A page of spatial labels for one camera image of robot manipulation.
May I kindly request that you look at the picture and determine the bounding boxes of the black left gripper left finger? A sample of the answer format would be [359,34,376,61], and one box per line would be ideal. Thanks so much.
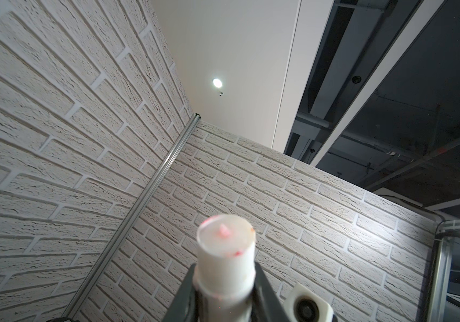
[161,264,198,322]

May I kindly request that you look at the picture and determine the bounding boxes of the aluminium right corner post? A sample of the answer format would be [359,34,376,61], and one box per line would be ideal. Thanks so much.
[63,114,201,318]

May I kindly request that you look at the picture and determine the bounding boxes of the round ceiling light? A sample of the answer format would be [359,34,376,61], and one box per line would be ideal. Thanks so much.
[212,79,223,89]

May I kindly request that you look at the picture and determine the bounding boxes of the white glue stick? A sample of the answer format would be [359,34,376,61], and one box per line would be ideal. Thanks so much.
[193,214,256,321]

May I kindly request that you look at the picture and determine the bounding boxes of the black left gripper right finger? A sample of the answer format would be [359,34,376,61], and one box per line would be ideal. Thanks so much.
[251,262,290,322]

